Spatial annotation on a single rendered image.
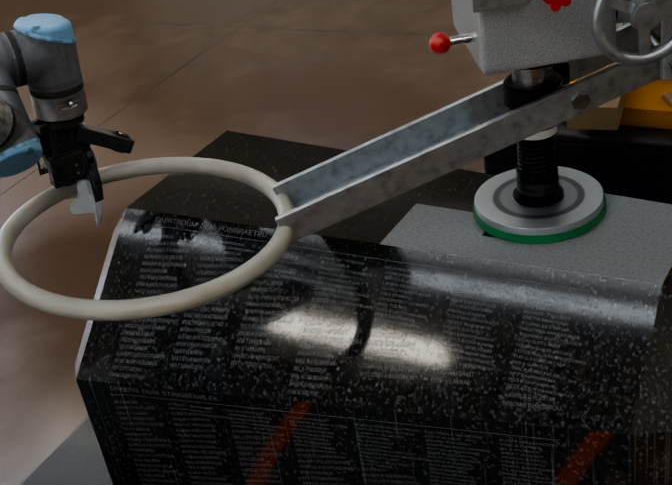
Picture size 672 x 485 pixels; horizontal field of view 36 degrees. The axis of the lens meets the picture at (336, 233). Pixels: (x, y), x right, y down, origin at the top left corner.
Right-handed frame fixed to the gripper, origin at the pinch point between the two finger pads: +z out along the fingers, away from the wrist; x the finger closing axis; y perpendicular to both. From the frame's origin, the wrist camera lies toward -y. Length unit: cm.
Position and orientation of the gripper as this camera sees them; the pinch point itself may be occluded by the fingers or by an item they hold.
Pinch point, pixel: (93, 210)
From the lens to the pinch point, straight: 191.8
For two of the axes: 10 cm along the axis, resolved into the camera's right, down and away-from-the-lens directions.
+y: -7.9, 3.5, -5.0
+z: 0.5, 8.5, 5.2
